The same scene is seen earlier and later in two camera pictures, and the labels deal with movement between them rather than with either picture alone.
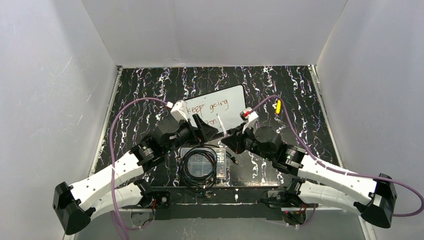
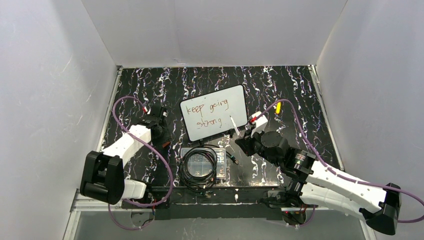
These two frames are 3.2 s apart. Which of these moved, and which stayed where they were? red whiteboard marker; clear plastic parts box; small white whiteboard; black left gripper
Moved: red whiteboard marker; black left gripper
Stayed: small white whiteboard; clear plastic parts box
